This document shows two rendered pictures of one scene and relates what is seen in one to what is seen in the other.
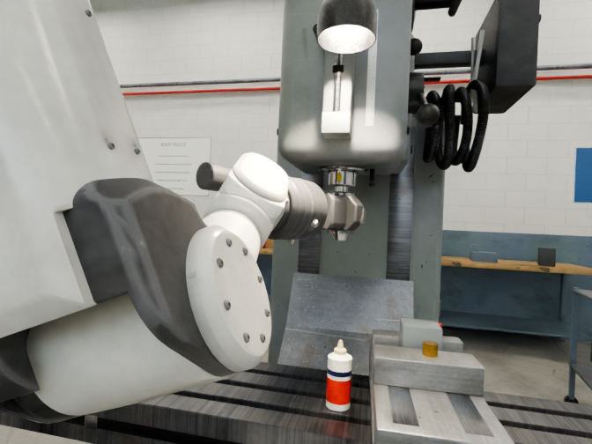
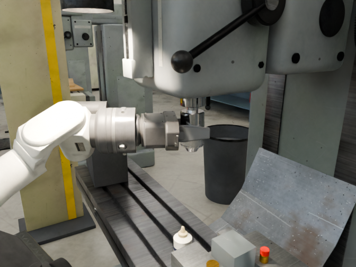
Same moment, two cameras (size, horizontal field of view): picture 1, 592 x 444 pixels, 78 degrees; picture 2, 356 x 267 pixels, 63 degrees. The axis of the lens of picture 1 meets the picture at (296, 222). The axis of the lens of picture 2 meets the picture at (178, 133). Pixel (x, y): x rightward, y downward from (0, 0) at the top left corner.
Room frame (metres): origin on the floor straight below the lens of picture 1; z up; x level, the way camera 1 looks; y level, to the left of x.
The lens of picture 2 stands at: (0.24, -0.46, 1.40)
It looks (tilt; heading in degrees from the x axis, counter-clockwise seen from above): 18 degrees down; 47
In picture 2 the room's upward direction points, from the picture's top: straight up
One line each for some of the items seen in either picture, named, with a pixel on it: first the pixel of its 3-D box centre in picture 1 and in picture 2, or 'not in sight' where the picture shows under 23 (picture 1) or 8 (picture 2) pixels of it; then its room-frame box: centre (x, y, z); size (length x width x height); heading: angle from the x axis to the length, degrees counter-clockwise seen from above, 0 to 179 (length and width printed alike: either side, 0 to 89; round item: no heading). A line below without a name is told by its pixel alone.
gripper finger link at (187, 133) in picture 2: not in sight; (193, 133); (0.62, -0.10, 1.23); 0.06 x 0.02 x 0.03; 142
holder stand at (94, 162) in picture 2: not in sight; (104, 148); (0.74, 0.48, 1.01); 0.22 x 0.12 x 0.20; 71
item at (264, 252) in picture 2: not in sight; (264, 255); (0.64, -0.25, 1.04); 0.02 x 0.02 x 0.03
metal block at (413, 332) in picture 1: (419, 341); (232, 256); (0.61, -0.21, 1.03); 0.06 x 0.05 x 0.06; 80
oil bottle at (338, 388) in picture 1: (339, 373); (182, 248); (0.61, -0.08, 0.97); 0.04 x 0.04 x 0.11
